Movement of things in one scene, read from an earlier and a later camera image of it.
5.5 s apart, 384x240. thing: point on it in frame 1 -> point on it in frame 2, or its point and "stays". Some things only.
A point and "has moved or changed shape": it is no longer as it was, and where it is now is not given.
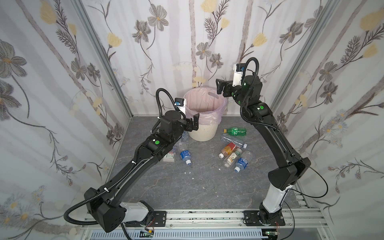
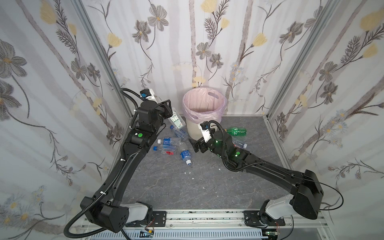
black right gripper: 226,88 -> 202,144
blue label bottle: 186,156 stays
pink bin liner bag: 206,101 stays
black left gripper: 189,124 -> 166,107
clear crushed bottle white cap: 228,138 stays
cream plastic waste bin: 205,132 stays
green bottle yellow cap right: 235,131 stays
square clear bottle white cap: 169,157 has moved or changed shape
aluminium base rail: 307,222 stays
